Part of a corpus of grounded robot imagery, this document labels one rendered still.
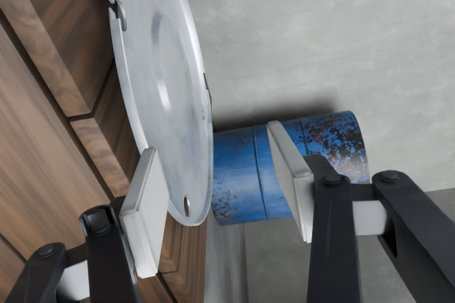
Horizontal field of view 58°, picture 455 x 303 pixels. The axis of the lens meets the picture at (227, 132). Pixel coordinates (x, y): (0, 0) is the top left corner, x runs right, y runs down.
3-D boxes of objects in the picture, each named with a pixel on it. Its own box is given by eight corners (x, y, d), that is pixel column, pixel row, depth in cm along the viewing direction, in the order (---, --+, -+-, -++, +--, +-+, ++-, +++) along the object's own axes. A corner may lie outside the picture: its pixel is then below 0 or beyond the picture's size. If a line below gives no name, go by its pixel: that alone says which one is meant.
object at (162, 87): (217, 225, 51) (223, 224, 51) (121, 228, 23) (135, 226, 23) (191, 17, 58) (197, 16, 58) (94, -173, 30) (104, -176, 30)
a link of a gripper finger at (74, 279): (127, 295, 14) (43, 313, 14) (145, 220, 19) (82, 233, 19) (114, 259, 14) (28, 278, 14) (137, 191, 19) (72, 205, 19)
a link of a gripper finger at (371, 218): (328, 212, 14) (416, 193, 14) (295, 156, 18) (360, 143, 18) (333, 249, 14) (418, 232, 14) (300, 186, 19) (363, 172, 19)
